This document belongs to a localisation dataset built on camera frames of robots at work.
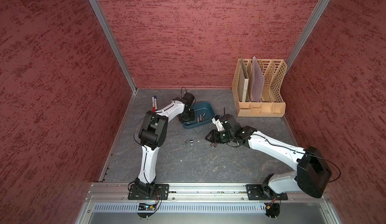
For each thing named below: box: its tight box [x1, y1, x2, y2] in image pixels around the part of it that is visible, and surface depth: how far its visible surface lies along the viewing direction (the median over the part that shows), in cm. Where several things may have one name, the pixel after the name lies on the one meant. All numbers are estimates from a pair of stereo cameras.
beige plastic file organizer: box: [231, 58, 288, 118], surface depth 106 cm
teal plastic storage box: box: [181, 101, 216, 130], surface depth 105 cm
